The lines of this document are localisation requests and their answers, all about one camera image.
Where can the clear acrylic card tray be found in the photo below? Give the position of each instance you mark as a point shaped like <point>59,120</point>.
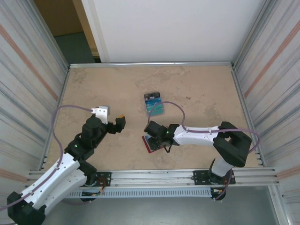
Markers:
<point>156,116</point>

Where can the red leather card holder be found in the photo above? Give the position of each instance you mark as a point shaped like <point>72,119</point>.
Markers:
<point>147,146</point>

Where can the dark VIP card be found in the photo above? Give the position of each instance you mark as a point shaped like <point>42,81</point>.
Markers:
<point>152,96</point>

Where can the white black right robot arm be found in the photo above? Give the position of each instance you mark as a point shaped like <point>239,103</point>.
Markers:
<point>199,139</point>

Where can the teal card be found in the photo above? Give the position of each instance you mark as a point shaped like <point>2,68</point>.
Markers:
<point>158,113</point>
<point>159,108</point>

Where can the blue VIP logo card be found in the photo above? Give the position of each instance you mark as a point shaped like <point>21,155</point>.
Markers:
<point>153,102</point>

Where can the small circuit board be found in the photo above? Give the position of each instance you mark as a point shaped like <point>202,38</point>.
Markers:
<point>92,194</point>

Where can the corrugated translucent side panel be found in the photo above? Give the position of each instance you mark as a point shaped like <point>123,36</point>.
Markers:
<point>276,70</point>
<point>23,93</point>

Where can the wooden door jamb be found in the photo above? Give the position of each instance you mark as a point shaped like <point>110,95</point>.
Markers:
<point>86,28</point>

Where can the brown wooden door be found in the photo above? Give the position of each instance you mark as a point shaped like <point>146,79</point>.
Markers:
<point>58,16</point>

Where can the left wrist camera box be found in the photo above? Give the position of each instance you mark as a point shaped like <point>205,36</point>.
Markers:
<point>102,114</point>

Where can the aluminium mounting rail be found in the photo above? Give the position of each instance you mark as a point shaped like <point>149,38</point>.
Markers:
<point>152,175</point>

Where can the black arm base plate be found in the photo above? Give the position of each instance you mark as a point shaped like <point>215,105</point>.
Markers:
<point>107,175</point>
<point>199,178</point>

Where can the aluminium table edge frame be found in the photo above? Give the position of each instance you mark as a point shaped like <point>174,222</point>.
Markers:
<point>150,64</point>

